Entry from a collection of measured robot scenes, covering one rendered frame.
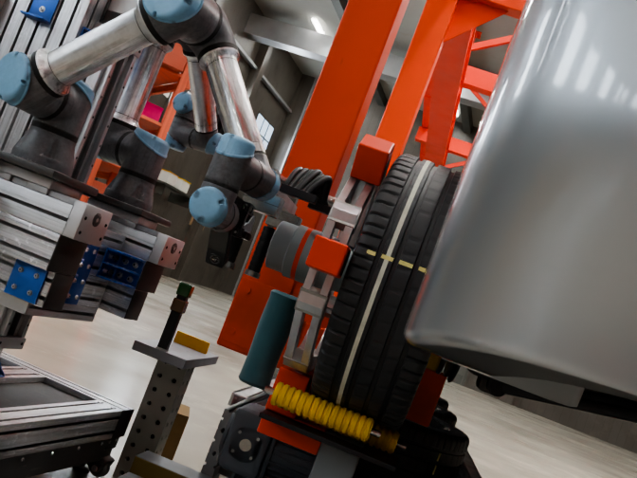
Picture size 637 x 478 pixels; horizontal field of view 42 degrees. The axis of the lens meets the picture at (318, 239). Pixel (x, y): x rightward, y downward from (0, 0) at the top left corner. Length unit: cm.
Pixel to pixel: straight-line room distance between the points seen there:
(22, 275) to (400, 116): 286
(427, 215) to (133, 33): 76
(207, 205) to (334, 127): 99
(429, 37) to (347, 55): 209
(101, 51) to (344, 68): 92
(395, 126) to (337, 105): 198
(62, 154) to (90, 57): 28
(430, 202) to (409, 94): 275
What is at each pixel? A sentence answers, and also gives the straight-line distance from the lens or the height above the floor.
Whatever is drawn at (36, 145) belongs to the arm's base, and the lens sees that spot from 210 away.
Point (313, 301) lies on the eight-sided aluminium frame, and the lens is 185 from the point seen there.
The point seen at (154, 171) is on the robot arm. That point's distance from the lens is 256.
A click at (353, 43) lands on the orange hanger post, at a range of 264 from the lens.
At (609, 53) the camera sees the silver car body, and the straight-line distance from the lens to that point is 111.
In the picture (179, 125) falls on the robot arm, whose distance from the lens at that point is 287.
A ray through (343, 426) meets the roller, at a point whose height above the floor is 50.
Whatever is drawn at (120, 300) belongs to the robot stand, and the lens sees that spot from 248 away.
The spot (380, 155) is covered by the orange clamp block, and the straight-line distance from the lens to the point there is 192.
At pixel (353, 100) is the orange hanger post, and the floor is 136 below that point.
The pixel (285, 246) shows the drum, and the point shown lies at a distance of 208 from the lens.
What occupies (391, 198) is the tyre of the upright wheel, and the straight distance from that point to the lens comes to 185.
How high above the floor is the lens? 76
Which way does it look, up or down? 4 degrees up
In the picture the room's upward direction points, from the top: 21 degrees clockwise
